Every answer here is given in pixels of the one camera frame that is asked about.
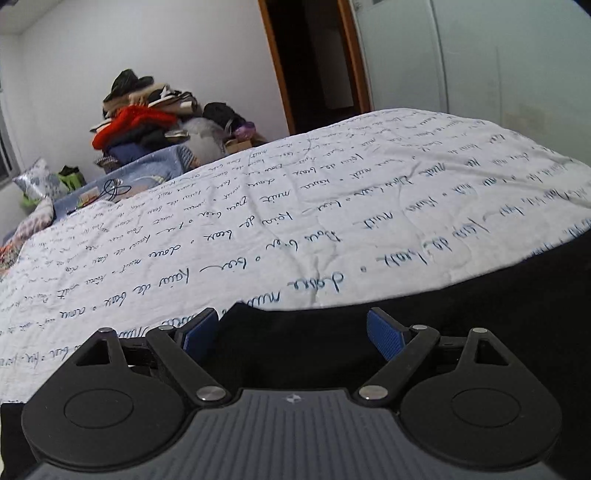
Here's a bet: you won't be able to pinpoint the green bag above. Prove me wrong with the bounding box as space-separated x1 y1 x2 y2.
57 165 86 192

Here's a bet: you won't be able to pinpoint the blue patterned blanket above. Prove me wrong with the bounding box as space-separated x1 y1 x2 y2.
54 145 194 221

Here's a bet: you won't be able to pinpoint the white script-print bedsheet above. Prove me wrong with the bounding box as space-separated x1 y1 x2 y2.
1 109 590 403

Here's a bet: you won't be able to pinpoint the frosted glass wardrobe door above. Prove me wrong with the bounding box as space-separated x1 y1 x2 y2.
352 1 590 162

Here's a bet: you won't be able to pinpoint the pile of mixed clothes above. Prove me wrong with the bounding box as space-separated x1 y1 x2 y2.
90 69 266 170

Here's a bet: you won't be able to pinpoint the cardboard box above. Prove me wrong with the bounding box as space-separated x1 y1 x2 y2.
224 135 267 155

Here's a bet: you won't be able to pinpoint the red garment on pile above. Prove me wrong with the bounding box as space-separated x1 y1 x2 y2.
92 105 177 150

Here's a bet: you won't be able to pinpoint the blue floral white pillow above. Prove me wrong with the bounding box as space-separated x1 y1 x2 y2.
13 158 68 205

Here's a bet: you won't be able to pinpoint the wooden door frame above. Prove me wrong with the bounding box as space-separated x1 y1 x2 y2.
259 1 372 134

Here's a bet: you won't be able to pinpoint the black cable on blanket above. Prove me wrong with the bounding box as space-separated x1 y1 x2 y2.
98 177 133 204

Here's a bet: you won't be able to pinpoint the red floral blanket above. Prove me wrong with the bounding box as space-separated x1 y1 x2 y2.
0 241 22 276

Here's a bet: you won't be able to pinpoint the black pants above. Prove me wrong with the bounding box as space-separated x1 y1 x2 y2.
1 234 590 479

